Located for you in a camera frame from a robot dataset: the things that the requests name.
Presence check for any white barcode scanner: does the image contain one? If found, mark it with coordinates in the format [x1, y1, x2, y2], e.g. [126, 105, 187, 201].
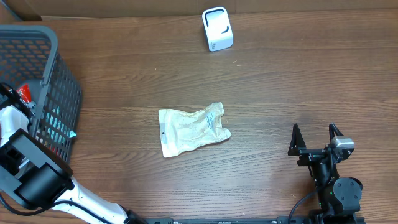
[201, 7, 233, 52]

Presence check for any red orange pasta package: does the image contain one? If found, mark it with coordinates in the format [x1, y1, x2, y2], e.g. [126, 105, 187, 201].
[17, 84, 33, 104]

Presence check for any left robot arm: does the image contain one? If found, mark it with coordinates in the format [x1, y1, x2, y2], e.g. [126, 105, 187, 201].
[1, 83, 145, 223]

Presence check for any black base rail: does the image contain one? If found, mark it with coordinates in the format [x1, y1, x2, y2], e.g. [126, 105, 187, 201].
[144, 216, 366, 224]

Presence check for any teal snack packet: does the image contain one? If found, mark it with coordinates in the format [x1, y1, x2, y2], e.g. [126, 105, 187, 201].
[45, 106, 76, 142]

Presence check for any beige plastic pouch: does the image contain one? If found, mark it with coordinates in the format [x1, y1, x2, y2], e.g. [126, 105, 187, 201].
[158, 102, 231, 158]

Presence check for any brown cardboard backdrop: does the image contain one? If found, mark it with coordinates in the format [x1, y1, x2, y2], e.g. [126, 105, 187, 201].
[5, 0, 397, 21]

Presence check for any grey plastic mesh basket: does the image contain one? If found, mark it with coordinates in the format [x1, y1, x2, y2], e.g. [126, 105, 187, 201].
[1, 25, 82, 161]

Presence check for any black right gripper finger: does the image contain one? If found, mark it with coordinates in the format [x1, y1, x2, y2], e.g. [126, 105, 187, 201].
[288, 124, 307, 156]
[328, 123, 343, 141]

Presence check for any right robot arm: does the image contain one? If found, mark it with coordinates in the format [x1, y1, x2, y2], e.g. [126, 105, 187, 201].
[287, 123, 366, 224]

